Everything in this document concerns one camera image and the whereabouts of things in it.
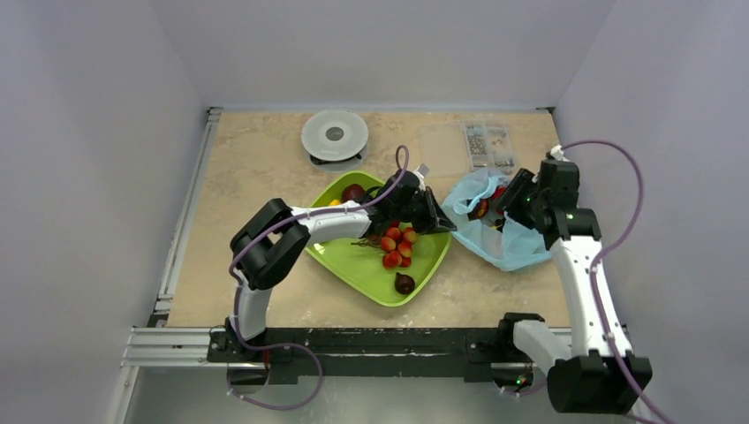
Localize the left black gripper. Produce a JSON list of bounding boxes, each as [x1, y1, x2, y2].
[[390, 186, 456, 236]]

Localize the dark red yellow fake fruit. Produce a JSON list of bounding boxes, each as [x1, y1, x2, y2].
[[467, 199, 490, 221]]

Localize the light blue plastic bag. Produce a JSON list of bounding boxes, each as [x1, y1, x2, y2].
[[441, 169, 551, 272]]

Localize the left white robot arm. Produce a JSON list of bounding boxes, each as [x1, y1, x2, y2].
[[229, 169, 457, 361]]

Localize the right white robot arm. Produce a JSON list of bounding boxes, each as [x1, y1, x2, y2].
[[496, 159, 653, 415]]

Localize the red fake cherry bunch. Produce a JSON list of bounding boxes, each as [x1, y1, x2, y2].
[[352, 221, 419, 269]]

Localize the red fake fruits in bag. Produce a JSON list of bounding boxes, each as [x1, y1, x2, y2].
[[489, 186, 507, 202]]

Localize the dark brown fake fig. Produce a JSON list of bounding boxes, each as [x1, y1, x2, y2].
[[394, 273, 416, 296]]

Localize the dark red fake mango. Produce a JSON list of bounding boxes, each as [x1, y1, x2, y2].
[[340, 184, 368, 203]]

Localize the clear screw organizer box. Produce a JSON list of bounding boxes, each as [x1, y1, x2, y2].
[[417, 120, 521, 179]]

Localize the green plastic tray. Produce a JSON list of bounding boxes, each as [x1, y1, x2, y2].
[[306, 171, 451, 307]]

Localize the white filament spool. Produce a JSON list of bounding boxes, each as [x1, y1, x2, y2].
[[300, 110, 369, 173]]

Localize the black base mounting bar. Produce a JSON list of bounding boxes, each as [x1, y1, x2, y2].
[[207, 327, 540, 390]]

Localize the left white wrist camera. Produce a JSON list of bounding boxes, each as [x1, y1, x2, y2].
[[412, 163, 429, 186]]

